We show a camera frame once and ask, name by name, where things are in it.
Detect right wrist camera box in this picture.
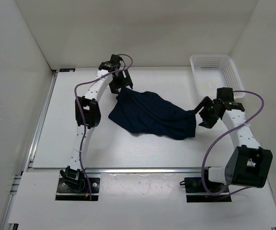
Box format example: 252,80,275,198
217,87,234,102

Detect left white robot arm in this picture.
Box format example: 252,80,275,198
60,56,133,192

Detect aluminium front rail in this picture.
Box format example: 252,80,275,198
23,166,210,175

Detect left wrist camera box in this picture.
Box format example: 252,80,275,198
110,54,123,69

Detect white plastic mesh basket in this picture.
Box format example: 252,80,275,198
190,54,244,99

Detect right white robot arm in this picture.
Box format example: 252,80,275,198
194,97,273,196

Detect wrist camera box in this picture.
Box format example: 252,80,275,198
217,87,234,102
110,54,123,69

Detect navy blue shorts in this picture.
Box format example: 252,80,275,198
108,88,196,140

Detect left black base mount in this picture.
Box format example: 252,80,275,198
55,167,100,201

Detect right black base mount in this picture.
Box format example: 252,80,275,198
179,177,232,203

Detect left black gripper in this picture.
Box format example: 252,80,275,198
109,69,132,95

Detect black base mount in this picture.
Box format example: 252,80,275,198
55,167,100,201
179,177,232,203

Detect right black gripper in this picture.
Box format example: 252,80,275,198
189,96,219,129

